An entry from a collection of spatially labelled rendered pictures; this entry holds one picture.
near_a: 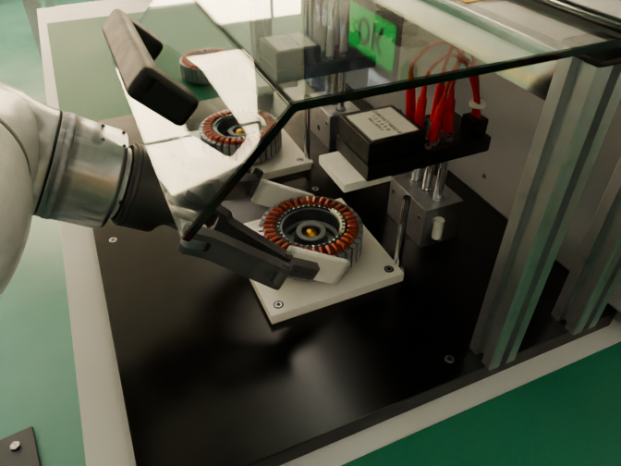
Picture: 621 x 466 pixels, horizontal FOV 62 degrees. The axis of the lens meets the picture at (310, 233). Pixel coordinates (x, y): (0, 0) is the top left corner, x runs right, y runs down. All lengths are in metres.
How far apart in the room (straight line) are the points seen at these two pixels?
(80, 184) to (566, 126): 0.35
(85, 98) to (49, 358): 0.81
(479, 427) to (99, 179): 0.38
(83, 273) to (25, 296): 1.18
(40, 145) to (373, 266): 0.33
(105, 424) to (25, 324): 1.25
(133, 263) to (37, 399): 0.97
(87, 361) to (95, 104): 0.58
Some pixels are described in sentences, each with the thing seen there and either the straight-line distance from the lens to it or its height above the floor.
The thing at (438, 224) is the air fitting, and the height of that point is 0.81.
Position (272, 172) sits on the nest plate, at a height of 0.78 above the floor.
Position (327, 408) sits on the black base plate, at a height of 0.77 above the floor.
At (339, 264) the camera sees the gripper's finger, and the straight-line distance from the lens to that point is 0.51.
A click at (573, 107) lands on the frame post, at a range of 0.36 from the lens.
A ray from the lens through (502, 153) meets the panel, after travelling 0.66.
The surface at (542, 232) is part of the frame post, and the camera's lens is 0.40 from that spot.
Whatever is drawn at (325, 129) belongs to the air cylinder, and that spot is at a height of 0.80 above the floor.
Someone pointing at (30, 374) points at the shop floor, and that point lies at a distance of 1.61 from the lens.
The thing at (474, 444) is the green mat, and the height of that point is 0.75.
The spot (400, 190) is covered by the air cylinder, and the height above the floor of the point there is 0.82.
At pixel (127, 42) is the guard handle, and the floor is 1.06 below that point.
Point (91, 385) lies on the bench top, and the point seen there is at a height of 0.75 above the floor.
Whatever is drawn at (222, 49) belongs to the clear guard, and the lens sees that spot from 0.30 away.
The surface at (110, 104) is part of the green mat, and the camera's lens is 1.02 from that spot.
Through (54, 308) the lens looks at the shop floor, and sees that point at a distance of 1.75.
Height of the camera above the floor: 1.16
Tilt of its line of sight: 39 degrees down
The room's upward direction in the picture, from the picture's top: straight up
